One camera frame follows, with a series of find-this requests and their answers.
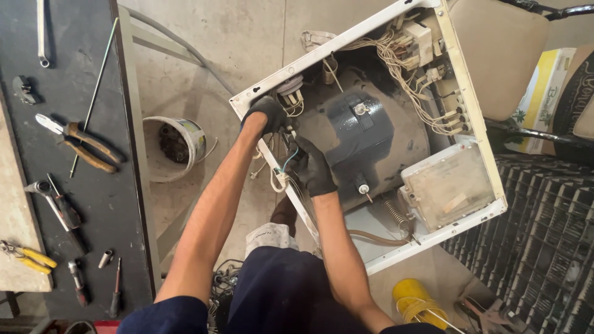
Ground person's left hand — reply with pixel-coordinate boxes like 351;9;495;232
241;96;289;138

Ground person's right hand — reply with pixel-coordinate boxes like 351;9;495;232
290;135;339;198

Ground blue wire with white connector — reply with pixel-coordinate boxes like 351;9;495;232
270;147;300;194

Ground person's foot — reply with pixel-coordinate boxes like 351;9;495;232
270;196;299;238

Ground brown cylindrical capacitor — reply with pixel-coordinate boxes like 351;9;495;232
322;55;339;85

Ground dark grey washer tub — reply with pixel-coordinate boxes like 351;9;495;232
293;65;431;213

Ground crumpled grey rag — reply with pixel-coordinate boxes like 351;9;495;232
301;30;338;52

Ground dirty white plastic bucket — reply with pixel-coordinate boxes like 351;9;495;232
142;115;208;183

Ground metal suspension spring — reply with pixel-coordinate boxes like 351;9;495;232
382;197;415;233

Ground white wiring harness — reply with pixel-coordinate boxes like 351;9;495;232
341;25;465;136

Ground person's navy clothing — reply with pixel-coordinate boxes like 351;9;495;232
116;222;446;334

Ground translucent detergent drawer housing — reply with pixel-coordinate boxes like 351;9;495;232
399;140;497;233

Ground white timer control module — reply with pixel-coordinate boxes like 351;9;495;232
402;19;435;68

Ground white washing machine cabinet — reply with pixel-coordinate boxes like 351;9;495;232
229;0;508;276

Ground yellow plastic container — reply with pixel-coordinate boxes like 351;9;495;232
392;278;450;331

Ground thin metal rod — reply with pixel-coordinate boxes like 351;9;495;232
69;17;120;179

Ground black workbench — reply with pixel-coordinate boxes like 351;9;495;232
0;0;157;322

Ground slim red black screwdriver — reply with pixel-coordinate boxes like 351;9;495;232
109;257;123;319

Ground dusty metal tool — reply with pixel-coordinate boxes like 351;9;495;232
455;290;516;334

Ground silver ratchet wrench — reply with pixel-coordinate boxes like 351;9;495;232
24;180;71;233

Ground stack of black plastic grids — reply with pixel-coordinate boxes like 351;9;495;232
440;154;594;334

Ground yellow and white carton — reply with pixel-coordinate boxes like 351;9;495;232
505;47;577;156

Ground short dark screwdriver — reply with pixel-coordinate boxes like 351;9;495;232
68;260;89;308

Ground small black metal part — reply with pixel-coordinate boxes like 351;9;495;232
12;75;41;105

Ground beige stone slab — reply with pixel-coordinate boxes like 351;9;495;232
0;100;54;293

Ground black printed bag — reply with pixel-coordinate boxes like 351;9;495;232
552;45;594;165

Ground round white pressure switch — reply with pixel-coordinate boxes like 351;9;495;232
276;74;305;108

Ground brown rubber hose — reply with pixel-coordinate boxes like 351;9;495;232
347;229;414;247

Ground grey floor hose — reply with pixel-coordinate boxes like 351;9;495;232
122;6;238;97

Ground grey metal frame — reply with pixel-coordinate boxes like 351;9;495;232
118;5;205;279

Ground tangle of black cables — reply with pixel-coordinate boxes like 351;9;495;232
207;259;245;334

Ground brown handled pliers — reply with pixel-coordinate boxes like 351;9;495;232
35;113;125;174

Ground beige cushioned black frame chair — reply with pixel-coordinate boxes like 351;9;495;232
446;0;594;150

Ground black handled screwdriver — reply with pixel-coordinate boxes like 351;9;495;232
46;173;82;230

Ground silver ring spanner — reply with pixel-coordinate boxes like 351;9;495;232
37;0;51;69

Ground yellow handled pliers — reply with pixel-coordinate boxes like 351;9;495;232
0;239;58;275

